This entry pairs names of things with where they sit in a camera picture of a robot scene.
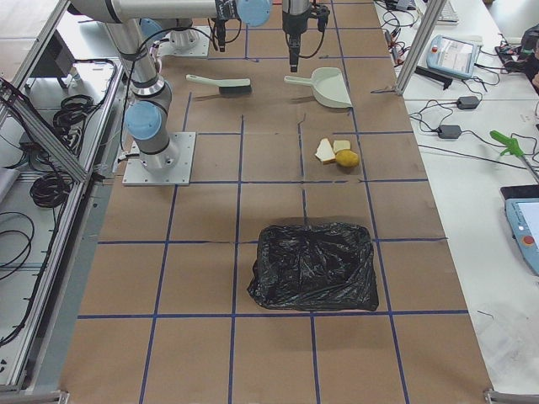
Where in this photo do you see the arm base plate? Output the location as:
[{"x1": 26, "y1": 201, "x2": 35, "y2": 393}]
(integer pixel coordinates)
[
  {"x1": 157, "y1": 26, "x2": 211, "y2": 58},
  {"x1": 122, "y1": 132, "x2": 196, "y2": 186}
]

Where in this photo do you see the near teach pendant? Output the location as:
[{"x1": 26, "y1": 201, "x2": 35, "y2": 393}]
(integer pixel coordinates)
[{"x1": 500, "y1": 185, "x2": 538, "y2": 275}]

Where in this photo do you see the small bread slice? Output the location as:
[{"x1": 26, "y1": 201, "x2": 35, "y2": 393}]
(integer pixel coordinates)
[{"x1": 333, "y1": 140, "x2": 351, "y2": 154}]

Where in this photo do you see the large bread slice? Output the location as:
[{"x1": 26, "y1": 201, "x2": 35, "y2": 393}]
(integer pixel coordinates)
[{"x1": 315, "y1": 138, "x2": 335, "y2": 164}]

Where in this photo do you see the black bag lined bin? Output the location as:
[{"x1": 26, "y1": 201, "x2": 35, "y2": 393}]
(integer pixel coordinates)
[{"x1": 248, "y1": 222, "x2": 379, "y2": 311}]

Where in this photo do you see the far black power adapter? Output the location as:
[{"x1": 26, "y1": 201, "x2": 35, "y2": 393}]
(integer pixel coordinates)
[{"x1": 456, "y1": 96, "x2": 481, "y2": 110}]

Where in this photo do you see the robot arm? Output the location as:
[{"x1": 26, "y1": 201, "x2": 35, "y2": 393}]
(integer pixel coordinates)
[
  {"x1": 139, "y1": 19, "x2": 227, "y2": 57},
  {"x1": 73, "y1": 1, "x2": 273, "y2": 173}
]

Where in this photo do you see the teach pendant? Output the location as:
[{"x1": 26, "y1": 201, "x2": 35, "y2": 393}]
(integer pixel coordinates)
[
  {"x1": 426, "y1": 35, "x2": 480, "y2": 79},
  {"x1": 500, "y1": 185, "x2": 538, "y2": 275}
]

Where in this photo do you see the pale green dustpan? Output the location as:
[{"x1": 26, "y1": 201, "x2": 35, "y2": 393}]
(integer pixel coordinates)
[{"x1": 284, "y1": 67, "x2": 353, "y2": 109}]

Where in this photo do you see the green handled grabber tool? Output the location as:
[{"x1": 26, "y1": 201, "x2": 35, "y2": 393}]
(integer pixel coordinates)
[{"x1": 489, "y1": 130, "x2": 539, "y2": 183}]

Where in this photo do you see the near black power adapter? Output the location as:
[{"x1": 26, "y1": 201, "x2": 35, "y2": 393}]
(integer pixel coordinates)
[{"x1": 437, "y1": 125, "x2": 462, "y2": 140}]

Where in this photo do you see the far teach pendant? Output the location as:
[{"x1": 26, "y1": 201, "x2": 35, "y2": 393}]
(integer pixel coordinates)
[{"x1": 426, "y1": 35, "x2": 480, "y2": 79}]

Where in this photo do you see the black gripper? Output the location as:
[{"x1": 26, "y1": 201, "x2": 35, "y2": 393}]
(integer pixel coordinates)
[
  {"x1": 213, "y1": 19, "x2": 227, "y2": 52},
  {"x1": 282, "y1": 0, "x2": 310, "y2": 72}
]

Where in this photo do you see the black bar tool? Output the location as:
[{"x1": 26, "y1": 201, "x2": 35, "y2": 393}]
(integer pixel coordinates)
[{"x1": 414, "y1": 66, "x2": 453, "y2": 90}]

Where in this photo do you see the black power adapter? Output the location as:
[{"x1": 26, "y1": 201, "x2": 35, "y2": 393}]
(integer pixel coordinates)
[
  {"x1": 456, "y1": 96, "x2": 481, "y2": 110},
  {"x1": 437, "y1": 125, "x2": 462, "y2": 140}
]

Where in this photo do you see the yellow potato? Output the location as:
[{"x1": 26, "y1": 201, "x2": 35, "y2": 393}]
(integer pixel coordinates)
[{"x1": 335, "y1": 149, "x2": 360, "y2": 168}]

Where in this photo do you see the pale green hand brush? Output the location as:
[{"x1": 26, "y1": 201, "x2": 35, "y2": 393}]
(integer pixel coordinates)
[{"x1": 185, "y1": 74, "x2": 252, "y2": 96}]

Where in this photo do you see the aluminium frame post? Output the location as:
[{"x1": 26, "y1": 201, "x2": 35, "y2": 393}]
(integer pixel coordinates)
[{"x1": 394, "y1": 0, "x2": 446, "y2": 95}]

